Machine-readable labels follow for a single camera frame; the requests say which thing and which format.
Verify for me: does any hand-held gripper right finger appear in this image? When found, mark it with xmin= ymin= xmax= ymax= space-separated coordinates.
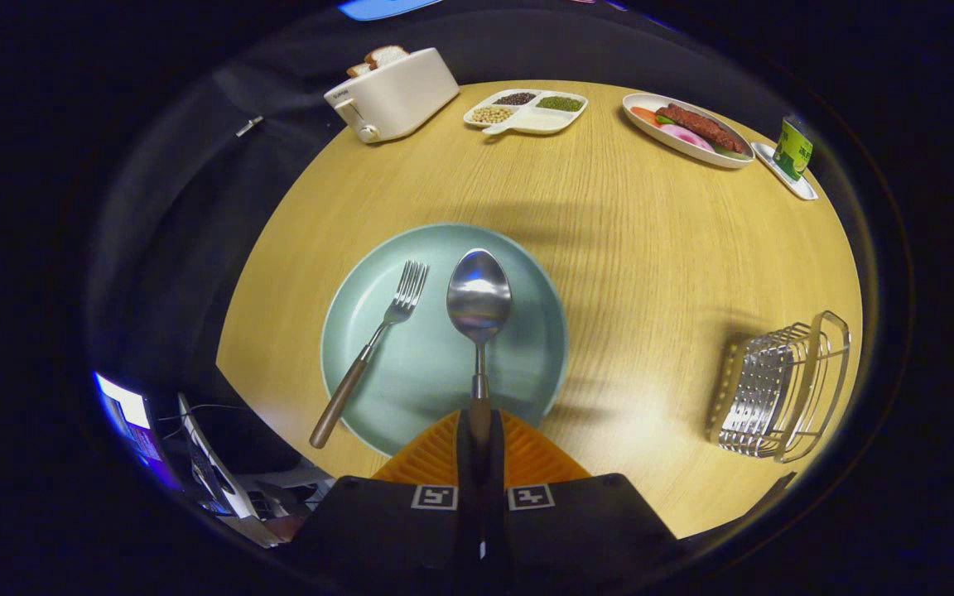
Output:
xmin=481 ymin=410 xmax=685 ymax=574

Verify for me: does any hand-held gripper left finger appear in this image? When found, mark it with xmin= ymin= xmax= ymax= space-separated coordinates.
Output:
xmin=291 ymin=410 xmax=482 ymax=580

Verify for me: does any wooden handled metal fork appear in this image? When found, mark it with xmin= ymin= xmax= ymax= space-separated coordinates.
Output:
xmin=309 ymin=261 xmax=430 ymax=449

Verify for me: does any wooden handled metal spoon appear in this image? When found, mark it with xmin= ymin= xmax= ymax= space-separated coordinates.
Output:
xmin=446 ymin=248 xmax=513 ymax=454

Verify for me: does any light green round plate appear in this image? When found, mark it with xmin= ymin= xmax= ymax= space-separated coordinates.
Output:
xmin=320 ymin=223 xmax=569 ymax=458

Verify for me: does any white desk device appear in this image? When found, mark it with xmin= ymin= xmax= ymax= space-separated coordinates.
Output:
xmin=177 ymin=393 xmax=279 ymax=547

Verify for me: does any white oval food plate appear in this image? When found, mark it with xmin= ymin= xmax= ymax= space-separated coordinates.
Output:
xmin=622 ymin=93 xmax=756 ymax=170

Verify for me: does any white square coaster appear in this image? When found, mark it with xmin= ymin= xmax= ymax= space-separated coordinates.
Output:
xmin=751 ymin=141 xmax=819 ymax=201

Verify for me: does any pink ham slice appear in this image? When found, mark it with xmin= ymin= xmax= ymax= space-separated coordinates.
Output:
xmin=661 ymin=124 xmax=714 ymax=152

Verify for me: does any white divided bean dish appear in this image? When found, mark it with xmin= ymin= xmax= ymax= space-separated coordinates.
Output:
xmin=463 ymin=89 xmax=589 ymax=137

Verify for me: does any brown meat piece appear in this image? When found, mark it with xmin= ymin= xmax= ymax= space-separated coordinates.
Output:
xmin=656 ymin=103 xmax=747 ymax=154

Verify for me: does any white toaster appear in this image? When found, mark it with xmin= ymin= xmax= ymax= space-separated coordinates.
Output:
xmin=324 ymin=47 xmax=460 ymax=144

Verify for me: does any green label water bottle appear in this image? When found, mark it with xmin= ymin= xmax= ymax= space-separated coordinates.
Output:
xmin=773 ymin=116 xmax=814 ymax=181

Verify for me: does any light bread slice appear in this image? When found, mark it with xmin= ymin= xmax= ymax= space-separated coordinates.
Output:
xmin=364 ymin=45 xmax=410 ymax=70

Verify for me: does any metal wire basket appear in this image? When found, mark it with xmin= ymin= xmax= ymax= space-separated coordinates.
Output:
xmin=707 ymin=310 xmax=851 ymax=464

